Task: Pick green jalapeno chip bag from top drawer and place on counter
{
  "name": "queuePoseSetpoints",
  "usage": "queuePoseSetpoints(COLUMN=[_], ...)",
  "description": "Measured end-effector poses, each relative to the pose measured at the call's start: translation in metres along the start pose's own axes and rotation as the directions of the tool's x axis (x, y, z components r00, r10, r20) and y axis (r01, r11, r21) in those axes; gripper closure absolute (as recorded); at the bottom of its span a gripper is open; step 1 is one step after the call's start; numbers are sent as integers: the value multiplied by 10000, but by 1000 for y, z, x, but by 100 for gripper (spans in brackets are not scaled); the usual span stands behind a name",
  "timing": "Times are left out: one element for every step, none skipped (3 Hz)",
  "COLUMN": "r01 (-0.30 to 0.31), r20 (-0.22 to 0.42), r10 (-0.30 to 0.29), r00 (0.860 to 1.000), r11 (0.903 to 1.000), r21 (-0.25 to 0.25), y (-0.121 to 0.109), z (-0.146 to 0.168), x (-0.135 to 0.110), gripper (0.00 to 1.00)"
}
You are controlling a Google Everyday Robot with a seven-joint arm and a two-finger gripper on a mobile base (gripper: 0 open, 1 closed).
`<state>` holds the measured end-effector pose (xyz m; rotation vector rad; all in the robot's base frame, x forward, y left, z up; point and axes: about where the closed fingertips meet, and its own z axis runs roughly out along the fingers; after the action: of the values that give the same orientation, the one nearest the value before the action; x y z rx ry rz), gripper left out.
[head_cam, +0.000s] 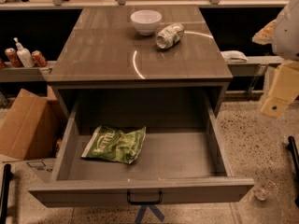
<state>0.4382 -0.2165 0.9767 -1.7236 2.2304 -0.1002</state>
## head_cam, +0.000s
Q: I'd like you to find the brown cardboard box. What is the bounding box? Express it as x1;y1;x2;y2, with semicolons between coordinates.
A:
0;86;66;161

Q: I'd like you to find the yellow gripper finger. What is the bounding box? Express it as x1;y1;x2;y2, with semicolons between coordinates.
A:
261;61;299;119
252;20;277;45

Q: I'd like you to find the black drawer handle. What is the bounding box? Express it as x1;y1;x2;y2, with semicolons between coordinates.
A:
126;190;163;205

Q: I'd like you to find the grey drawer cabinet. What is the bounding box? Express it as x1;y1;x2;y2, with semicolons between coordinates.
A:
49;6;232;129

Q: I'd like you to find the black bar left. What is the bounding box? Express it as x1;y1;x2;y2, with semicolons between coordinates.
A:
0;164;13;224

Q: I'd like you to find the clear glass cup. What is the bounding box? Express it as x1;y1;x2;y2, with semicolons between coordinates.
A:
253;180;278;202

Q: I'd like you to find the open grey top drawer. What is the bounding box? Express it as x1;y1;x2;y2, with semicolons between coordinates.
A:
28;87;256;208

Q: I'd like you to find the crushed silver soda can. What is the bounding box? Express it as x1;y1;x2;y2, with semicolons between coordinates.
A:
156;23;184;49

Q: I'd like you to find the red soda can right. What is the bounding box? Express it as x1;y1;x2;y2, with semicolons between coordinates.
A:
32;50;48;67

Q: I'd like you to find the black bar right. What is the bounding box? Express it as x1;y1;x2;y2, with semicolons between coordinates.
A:
286;135;299;208

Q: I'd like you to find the red soda can left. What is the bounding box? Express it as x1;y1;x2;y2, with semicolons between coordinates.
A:
5;48;22;67

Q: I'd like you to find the folded white cloth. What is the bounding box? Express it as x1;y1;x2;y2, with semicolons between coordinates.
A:
221;50;248;63

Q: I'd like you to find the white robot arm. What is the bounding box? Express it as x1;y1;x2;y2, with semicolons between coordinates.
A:
252;0;299;118

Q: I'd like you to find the grey side shelf left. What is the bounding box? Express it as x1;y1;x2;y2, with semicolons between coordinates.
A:
0;61;56;83

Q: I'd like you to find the green jalapeno chip bag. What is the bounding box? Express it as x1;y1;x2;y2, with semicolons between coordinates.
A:
81;126;146;164

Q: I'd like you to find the black bar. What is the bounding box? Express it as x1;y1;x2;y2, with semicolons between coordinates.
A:
0;164;13;224
286;135;299;208

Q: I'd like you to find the white ceramic bowl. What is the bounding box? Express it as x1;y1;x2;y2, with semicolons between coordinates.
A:
130;10;162;35

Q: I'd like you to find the red soda can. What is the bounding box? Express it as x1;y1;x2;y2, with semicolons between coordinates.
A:
5;48;22;67
32;50;48;67

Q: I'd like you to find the white pump bottle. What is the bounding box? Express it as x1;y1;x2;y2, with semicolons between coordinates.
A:
14;37;35;68

